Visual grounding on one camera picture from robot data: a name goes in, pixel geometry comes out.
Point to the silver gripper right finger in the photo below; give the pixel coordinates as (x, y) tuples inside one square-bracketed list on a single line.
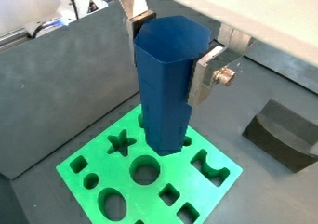
[(212, 69)]

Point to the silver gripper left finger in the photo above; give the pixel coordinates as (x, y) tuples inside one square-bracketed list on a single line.
[(137, 14)]

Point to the blue hexagonal prism peg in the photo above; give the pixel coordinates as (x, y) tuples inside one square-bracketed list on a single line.
[(169, 44)]

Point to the black block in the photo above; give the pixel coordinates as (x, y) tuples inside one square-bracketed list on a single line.
[(286, 135)]

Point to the grey metal side panel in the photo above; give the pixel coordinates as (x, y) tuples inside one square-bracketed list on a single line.
[(61, 81)]

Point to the green shape sorter board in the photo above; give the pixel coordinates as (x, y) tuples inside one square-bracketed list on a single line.
[(127, 185)]

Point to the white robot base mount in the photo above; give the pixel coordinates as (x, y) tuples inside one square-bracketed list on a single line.
[(71, 10)]

